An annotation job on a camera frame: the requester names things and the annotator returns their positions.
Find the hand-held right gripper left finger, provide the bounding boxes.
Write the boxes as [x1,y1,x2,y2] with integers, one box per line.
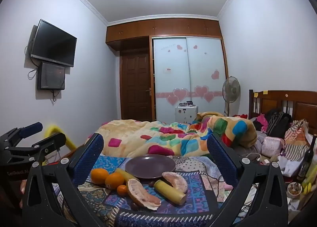
[21,133,104,227]

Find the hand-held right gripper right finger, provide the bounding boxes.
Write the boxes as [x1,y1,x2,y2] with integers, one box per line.
[207,133,290,227]

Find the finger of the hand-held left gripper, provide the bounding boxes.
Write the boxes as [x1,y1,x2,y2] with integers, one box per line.
[7,133,67,166]
[0,122,44,149]

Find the large orange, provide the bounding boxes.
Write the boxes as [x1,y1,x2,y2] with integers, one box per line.
[90,168,109,185]
[105,173,125,190]

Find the yellow sugarcane piece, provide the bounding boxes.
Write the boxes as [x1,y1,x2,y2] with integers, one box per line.
[154,180,187,206]
[115,168,139,183]

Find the peeled pomelo piece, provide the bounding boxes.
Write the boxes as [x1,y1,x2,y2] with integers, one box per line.
[127,179,161,211]
[162,172,188,193]

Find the dark purple plate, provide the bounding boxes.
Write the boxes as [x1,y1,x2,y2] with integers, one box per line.
[124,154,176,180]

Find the yellow foam tube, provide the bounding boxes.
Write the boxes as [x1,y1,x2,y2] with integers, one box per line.
[45,124,77,165]

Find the patterned blue patchwork cloth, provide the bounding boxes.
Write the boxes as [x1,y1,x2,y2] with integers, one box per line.
[52,155,248,227]

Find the small white cabinet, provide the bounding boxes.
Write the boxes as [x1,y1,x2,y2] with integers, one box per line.
[175,105,199,123]

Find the pink pouch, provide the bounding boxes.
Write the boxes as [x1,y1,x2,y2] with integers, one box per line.
[263,136,285,154]

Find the pink clothing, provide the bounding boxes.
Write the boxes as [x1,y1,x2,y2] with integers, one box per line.
[256,114,269,131]

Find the colourful patch blanket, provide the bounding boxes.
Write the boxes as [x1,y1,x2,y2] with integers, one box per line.
[95,111,258,157]

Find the standing electric fan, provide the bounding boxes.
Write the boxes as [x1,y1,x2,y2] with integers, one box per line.
[222,76,241,116]

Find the black backpack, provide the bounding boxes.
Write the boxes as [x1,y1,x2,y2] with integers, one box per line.
[266,109,293,138]

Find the brown wooden door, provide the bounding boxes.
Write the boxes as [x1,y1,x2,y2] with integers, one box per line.
[120,52,151,121]

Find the striped bag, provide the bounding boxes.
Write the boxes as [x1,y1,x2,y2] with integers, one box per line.
[284,119,311,155]

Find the small round bowl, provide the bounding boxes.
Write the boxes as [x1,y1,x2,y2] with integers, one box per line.
[287,182,303,196]

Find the dark wine bottle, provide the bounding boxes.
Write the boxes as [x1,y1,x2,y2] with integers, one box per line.
[297,134,317,180]

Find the wooden wardrobe with glass doors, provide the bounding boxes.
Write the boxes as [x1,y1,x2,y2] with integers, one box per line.
[106,18,229,122]

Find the wooden bed headboard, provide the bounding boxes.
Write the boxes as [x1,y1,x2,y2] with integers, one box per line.
[248,90,317,123]

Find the yellow bananas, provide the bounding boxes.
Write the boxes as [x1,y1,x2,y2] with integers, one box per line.
[303,172,317,195]

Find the white charger cable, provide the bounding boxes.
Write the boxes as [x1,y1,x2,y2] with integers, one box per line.
[245,152,263,162]

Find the small black wall monitor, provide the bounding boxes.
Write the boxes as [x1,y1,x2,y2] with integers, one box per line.
[37,62,66,91]

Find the black wall television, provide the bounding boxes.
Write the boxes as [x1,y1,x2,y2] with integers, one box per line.
[30,19,78,68]

